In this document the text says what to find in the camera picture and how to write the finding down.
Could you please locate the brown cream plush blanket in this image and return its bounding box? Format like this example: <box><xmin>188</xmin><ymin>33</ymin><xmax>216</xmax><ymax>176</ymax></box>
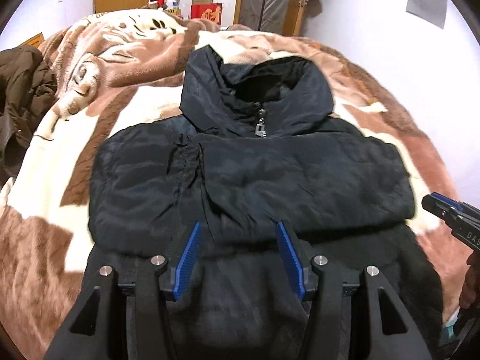
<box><xmin>1</xmin><ymin>9</ymin><xmax>457</xmax><ymax>359</ymax></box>

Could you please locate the wooden door with curtain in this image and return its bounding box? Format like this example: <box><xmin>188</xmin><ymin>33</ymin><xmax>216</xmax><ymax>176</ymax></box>
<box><xmin>233</xmin><ymin>0</ymin><xmax>308</xmax><ymax>37</ymax></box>

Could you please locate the red santa hat toy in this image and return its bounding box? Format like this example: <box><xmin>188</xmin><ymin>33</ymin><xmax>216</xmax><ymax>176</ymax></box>
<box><xmin>145</xmin><ymin>0</ymin><xmax>168</xmax><ymax>10</ymax></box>

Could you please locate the black hooded puffer jacket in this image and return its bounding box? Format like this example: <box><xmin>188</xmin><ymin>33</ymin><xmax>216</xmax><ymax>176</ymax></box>
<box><xmin>89</xmin><ymin>46</ymin><xmax>443</xmax><ymax>359</ymax></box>

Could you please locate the brown puffer jacket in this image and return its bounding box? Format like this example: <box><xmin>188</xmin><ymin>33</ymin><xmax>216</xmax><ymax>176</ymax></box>
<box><xmin>0</xmin><ymin>45</ymin><xmax>57</xmax><ymax>185</ymax></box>

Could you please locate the person's right hand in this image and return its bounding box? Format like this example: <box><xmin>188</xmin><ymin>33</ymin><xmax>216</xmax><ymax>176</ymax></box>
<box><xmin>459</xmin><ymin>251</ymin><xmax>480</xmax><ymax>309</ymax></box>

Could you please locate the red gift box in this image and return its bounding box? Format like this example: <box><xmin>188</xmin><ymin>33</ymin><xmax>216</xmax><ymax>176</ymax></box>
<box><xmin>190</xmin><ymin>3</ymin><xmax>223</xmax><ymax>25</ymax></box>

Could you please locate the grey wall panel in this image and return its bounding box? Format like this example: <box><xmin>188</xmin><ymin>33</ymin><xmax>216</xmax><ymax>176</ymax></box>
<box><xmin>406</xmin><ymin>0</ymin><xmax>448</xmax><ymax>29</ymax></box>

